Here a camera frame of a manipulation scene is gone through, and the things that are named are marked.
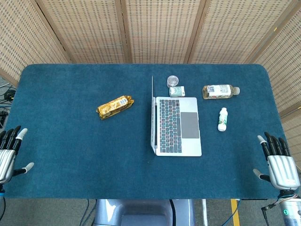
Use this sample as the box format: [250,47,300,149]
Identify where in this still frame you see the gold foil biscuit package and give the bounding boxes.
[96,95,135,121]

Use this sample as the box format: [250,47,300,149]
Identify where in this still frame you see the blue table cloth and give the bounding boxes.
[4,63,292,200]

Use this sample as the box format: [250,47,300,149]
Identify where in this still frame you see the grey laptop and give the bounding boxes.
[150,75,202,157]

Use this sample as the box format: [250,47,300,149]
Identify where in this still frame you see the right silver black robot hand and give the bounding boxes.
[253,131,301,190]

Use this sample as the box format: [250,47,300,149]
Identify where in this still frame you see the black floor cable bundle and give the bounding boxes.
[0,80,17,129]

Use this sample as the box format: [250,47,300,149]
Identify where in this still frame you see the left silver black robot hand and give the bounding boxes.
[0,125,35,185]

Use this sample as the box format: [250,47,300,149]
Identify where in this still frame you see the yellow floor tape strip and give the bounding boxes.
[230,199,241,226]

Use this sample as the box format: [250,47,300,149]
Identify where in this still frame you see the clear round plastic container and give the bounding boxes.
[166,75,179,88]

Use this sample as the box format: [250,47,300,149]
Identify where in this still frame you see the yellow tea plastic bottle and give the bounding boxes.
[202,84,241,100]

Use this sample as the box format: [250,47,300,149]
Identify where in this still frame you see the bamboo folding screen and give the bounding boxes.
[0,0,301,170]

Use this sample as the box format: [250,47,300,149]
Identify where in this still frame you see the green white tissue pack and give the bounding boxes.
[168,86,185,97]

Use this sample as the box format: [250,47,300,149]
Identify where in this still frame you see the small white green-label bottle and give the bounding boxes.
[217,107,228,132]

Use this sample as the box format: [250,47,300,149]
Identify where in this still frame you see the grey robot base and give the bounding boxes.
[94,199,196,226]

